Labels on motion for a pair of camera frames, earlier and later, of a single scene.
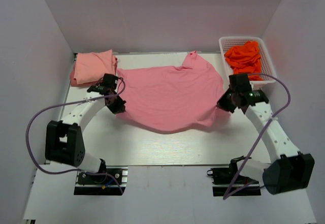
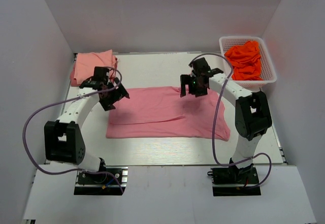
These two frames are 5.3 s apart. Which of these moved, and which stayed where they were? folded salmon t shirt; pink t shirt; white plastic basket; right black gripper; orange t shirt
Moved: pink t shirt; right black gripper
Stayed: folded salmon t shirt; orange t shirt; white plastic basket
